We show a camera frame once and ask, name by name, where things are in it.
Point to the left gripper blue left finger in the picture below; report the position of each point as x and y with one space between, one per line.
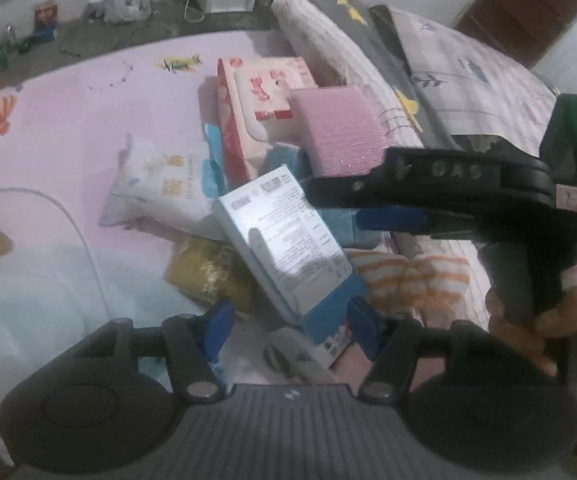
193 344

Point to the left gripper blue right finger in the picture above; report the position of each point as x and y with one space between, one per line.
391 344

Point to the orange striped cloth toy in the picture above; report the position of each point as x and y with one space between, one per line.
431 288

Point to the blue white carton box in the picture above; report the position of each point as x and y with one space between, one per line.
296 261

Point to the pink towel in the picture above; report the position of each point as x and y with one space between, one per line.
338 131

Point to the pink plush toy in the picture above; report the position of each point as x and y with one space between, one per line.
353 366

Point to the person right hand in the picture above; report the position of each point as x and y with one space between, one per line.
558 322

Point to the gold tissue pack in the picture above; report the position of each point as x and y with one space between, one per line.
210 271

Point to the checkered grey quilt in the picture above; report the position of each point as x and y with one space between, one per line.
479 95

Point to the white tissue pack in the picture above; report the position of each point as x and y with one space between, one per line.
172 185

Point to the white plastic shopping bag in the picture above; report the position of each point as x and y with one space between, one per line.
53 296

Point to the brown wooden door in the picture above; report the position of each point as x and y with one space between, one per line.
521 29

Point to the white fringed mattress pad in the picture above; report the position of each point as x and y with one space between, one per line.
332 57

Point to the dark grey patterned blanket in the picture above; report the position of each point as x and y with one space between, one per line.
405 114

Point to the red beige wet wipes pack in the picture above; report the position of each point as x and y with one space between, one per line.
254 111

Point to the red snack box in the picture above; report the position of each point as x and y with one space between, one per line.
45 15

